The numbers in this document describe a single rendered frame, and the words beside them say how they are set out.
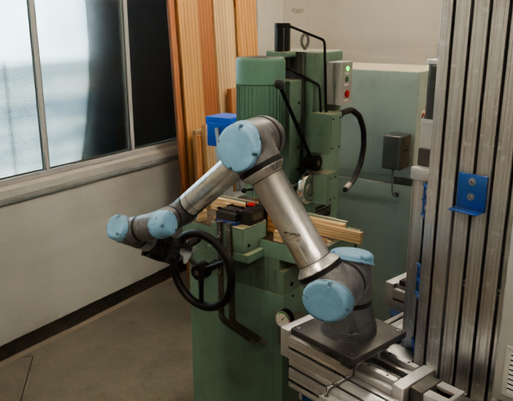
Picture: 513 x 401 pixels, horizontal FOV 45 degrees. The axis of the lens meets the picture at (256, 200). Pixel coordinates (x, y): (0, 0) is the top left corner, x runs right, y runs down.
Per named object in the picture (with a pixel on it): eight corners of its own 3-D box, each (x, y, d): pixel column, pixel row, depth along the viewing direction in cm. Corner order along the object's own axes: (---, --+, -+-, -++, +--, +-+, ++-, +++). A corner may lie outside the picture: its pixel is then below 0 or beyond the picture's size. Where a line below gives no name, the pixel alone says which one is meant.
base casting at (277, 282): (188, 267, 239) (188, 245, 236) (273, 228, 283) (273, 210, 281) (284, 296, 213) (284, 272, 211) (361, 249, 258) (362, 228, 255)
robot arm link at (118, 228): (124, 237, 168) (102, 241, 173) (150, 247, 177) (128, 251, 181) (126, 209, 171) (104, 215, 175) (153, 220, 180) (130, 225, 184)
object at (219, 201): (211, 208, 249) (211, 196, 247) (214, 207, 250) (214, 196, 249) (343, 238, 214) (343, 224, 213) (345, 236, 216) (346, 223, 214)
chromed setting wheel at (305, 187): (294, 207, 231) (295, 174, 227) (312, 199, 240) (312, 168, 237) (301, 208, 229) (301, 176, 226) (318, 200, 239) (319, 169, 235)
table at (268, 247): (164, 240, 230) (163, 225, 228) (216, 220, 253) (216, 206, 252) (301, 279, 195) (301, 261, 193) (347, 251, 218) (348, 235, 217)
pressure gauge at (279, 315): (274, 330, 211) (274, 308, 208) (280, 326, 214) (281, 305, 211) (289, 336, 207) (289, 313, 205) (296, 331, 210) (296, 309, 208)
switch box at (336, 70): (324, 104, 236) (326, 61, 232) (337, 102, 244) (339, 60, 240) (339, 105, 233) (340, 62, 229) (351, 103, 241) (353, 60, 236)
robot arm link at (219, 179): (281, 102, 165) (170, 200, 190) (263, 107, 156) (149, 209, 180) (306, 136, 164) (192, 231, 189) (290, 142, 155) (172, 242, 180)
